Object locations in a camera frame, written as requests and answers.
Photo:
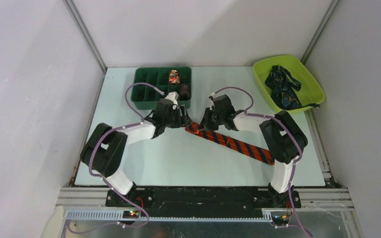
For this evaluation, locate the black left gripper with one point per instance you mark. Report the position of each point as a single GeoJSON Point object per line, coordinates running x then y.
{"type": "Point", "coordinates": [182, 121]}

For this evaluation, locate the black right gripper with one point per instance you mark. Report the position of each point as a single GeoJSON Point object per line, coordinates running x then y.
{"type": "Point", "coordinates": [206, 125]}

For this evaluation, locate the orange navy striped tie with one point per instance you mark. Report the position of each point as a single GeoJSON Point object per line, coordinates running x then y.
{"type": "Point", "coordinates": [257, 153]}

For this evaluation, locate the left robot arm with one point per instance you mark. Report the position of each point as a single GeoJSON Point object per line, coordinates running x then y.
{"type": "Point", "coordinates": [104, 150]}

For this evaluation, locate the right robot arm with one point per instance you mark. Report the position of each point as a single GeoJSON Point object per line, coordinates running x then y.
{"type": "Point", "coordinates": [285, 142]}

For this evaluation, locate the brown patterned rolled tie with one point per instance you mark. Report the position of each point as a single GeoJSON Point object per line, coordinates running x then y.
{"type": "Point", "coordinates": [184, 92]}

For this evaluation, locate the green compartment organizer tray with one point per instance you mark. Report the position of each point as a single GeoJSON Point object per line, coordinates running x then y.
{"type": "Point", "coordinates": [145, 97]}

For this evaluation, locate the navy floral gold tie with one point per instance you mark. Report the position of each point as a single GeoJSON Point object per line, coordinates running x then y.
{"type": "Point", "coordinates": [284, 86]}

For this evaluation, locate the lime green plastic bin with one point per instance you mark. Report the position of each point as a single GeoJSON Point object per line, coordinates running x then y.
{"type": "Point", "coordinates": [310, 92]}

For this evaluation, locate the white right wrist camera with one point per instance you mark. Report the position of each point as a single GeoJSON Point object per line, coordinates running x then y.
{"type": "Point", "coordinates": [212, 98]}

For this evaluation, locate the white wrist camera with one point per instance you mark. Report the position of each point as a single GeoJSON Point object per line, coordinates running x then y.
{"type": "Point", "coordinates": [212, 98]}
{"type": "Point", "coordinates": [173, 97]}

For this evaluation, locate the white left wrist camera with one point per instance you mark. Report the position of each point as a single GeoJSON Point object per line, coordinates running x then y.
{"type": "Point", "coordinates": [173, 97]}

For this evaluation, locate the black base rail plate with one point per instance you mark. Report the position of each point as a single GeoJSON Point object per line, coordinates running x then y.
{"type": "Point", "coordinates": [209, 202]}

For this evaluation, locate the left corner aluminium post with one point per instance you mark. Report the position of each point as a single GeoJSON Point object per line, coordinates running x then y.
{"type": "Point", "coordinates": [78, 20]}

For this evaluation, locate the corner aluminium post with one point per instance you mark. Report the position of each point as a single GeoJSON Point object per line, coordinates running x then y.
{"type": "Point", "coordinates": [320, 30]}
{"type": "Point", "coordinates": [78, 20]}

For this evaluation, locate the right corner aluminium post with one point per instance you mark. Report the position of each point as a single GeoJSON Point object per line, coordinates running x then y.
{"type": "Point", "coordinates": [320, 30]}

